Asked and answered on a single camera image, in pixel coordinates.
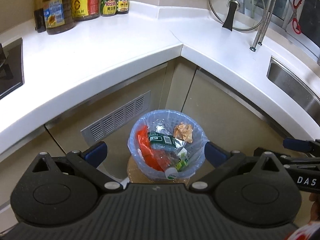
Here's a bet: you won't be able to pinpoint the glass jar yellow label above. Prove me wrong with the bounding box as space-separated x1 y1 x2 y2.
100 0 117 17

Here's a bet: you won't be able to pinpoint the metal cabinet vent grille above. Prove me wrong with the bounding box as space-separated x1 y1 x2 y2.
80 91 151 145

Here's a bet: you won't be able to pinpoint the large dark oil bottle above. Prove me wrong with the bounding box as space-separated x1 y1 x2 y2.
42 0 75 35

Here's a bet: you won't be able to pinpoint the red plastic bag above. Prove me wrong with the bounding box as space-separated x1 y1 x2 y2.
136 125 167 172

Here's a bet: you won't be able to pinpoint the black gas stove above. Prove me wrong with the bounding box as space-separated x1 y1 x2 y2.
0 37 25 100

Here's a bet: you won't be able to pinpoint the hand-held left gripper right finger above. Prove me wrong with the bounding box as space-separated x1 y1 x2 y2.
189 141 285 191

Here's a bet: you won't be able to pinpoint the crumpled brown paper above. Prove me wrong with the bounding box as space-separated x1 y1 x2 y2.
174 122 194 143

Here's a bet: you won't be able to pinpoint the clear plastic bottle green label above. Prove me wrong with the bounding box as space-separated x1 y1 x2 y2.
147 131 185 181

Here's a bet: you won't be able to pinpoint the red handled scissors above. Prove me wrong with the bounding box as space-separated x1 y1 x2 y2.
287 0 303 35

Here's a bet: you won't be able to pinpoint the steel sink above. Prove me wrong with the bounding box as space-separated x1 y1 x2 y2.
266 56 320 128

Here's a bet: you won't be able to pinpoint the metal dish rack pole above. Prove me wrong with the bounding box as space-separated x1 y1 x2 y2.
249 0 278 52

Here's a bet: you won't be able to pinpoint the small glass jar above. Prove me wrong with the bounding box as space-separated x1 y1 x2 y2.
115 0 130 15

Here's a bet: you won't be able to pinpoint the perforated plastic bin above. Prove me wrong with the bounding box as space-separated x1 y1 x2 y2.
129 109 209 181

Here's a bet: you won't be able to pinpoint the green white wrapper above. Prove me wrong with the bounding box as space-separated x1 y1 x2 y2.
175 152 189 172

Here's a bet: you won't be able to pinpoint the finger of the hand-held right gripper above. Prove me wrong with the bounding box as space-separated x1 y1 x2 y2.
282 138 320 153
253 147 320 167

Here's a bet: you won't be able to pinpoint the thin dark sauce bottle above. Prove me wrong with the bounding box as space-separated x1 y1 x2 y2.
33 0 47 33

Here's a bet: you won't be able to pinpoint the oil bottle yellow red label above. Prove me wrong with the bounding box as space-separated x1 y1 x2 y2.
71 0 100 22

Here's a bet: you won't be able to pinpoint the red white cloth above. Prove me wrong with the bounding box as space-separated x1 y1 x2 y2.
287 223 320 240

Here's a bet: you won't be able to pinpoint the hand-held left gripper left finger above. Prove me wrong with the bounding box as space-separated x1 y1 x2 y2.
31 141 123 194

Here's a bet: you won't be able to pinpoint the glass pot lid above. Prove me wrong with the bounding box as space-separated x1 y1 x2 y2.
209 0 265 32

